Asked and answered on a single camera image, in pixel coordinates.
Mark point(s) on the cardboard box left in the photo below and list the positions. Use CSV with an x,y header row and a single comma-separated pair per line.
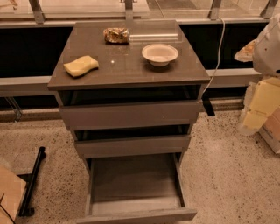
x,y
12,189

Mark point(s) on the bottom drawer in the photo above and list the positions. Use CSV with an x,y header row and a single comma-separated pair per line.
x,y
143,189

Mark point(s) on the top drawer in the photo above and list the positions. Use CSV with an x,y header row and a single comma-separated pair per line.
x,y
130,115

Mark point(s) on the cardboard box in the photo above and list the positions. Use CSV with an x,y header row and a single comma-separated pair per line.
x,y
270,131
12,189

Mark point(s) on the cardboard box right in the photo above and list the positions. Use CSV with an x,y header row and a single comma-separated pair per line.
x,y
270,131

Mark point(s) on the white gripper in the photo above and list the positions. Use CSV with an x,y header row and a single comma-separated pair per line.
x,y
268,53

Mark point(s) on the white bowl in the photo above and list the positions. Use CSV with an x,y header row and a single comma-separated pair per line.
x,y
160,55

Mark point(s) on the grey drawer cabinet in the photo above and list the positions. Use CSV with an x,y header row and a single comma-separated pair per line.
x,y
125,76

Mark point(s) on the yellow sponge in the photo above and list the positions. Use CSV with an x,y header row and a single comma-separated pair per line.
x,y
81,66

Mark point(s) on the black bar stand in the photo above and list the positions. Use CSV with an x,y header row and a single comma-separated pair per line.
x,y
30,179

